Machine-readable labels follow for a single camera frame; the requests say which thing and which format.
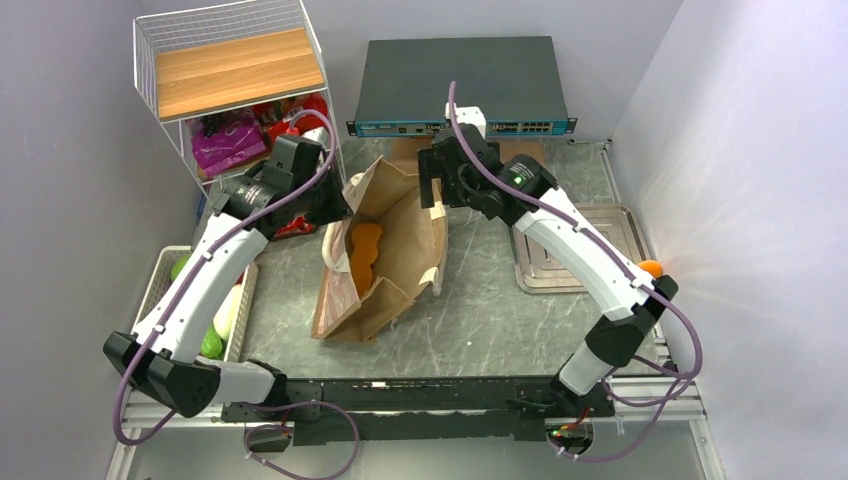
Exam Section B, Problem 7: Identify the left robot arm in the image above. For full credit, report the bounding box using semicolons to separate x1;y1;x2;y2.
103;135;350;420

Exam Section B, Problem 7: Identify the brown burlap grocery bag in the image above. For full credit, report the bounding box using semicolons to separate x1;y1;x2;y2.
311;157;447;343

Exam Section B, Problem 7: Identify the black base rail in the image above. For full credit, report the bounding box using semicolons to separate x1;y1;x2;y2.
221;375;615;446

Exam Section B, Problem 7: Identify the purple snack bag upper shelf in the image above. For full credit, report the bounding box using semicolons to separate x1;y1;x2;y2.
189;109;267;177

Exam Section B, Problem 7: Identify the red snack bag upper shelf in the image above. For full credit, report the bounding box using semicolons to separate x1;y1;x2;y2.
250;93;328;147

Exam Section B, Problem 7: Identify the orange fruit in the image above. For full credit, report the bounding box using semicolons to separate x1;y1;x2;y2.
638;260;664;279

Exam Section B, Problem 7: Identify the green cabbage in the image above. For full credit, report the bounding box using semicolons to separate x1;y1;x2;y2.
169;254;190;282

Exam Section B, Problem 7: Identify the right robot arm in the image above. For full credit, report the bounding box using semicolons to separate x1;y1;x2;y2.
417;124;679;415

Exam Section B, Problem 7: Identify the white wire shelf rack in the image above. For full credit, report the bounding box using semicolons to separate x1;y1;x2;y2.
133;1;333;197

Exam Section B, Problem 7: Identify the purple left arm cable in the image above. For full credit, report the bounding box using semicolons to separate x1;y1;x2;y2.
112;109;340;446

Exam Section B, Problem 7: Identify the wooden board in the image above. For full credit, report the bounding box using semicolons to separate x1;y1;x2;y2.
384;138;545;174

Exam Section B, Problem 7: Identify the white daikon vegetable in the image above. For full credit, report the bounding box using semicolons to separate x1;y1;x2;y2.
212;284;244;342

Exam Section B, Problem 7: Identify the metal tray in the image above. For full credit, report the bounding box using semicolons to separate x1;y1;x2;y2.
510;203;654;295

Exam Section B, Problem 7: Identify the dark network switch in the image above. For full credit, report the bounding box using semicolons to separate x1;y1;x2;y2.
347;36;577;138

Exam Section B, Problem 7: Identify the green lettuce toy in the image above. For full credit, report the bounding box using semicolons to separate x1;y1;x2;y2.
199;327;226;360

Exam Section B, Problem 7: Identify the white perforated basket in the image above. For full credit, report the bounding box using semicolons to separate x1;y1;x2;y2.
134;245;259;362

